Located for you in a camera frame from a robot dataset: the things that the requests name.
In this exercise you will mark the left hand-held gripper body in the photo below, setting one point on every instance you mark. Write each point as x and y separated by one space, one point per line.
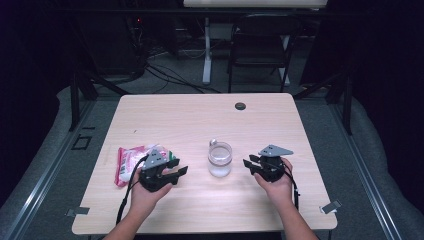
155 160

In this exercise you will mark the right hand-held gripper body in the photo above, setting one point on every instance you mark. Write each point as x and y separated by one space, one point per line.
271 166

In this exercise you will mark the red and white plastic bag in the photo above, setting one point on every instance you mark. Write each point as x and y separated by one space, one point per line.
128 163

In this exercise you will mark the person's right hand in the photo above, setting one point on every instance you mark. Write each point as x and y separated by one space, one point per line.
280 193

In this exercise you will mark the person's left hand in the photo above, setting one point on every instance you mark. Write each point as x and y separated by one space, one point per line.
145 201

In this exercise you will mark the dark round table grommet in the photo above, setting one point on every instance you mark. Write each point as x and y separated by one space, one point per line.
240 106

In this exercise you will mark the grey tape strip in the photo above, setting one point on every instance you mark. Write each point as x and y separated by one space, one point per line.
330 207
78 211

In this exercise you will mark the black metal stand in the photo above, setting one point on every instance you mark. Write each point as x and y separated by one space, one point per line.
346 106
75 100

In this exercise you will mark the white desk leg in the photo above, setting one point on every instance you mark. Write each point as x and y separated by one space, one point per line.
207 60

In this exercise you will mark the black folding chair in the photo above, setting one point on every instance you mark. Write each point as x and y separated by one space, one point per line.
260 43

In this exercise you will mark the dark computer tower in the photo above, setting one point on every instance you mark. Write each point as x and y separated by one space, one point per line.
136 40

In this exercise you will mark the aluminium floor rail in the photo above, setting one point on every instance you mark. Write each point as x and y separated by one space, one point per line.
43 186
370 186

